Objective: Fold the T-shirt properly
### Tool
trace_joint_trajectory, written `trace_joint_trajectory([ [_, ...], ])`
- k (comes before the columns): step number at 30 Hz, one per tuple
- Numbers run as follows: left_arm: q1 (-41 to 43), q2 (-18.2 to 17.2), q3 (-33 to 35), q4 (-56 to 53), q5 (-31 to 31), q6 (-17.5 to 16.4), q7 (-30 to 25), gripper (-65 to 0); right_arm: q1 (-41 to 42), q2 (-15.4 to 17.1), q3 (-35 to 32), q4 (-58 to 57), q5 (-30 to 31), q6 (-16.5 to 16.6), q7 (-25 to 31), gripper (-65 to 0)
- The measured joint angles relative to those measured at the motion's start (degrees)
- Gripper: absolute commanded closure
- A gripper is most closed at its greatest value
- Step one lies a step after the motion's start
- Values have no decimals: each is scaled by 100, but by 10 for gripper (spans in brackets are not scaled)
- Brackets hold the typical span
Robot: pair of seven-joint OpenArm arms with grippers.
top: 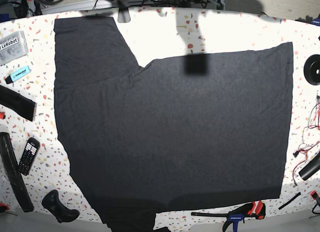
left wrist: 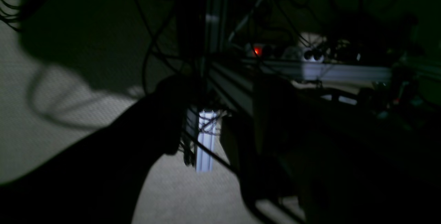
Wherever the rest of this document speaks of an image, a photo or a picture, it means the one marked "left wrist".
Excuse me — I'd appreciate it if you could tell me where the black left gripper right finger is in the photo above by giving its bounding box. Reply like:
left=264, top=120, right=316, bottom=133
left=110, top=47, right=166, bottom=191
left=220, top=76, right=440, bottom=224

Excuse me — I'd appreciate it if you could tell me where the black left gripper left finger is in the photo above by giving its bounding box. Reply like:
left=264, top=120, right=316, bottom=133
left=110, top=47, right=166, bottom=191
left=1, top=75, right=193, bottom=224

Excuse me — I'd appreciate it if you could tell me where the aluminium frame profile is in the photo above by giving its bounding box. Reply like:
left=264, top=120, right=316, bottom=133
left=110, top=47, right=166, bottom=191
left=195, top=110, right=219, bottom=173

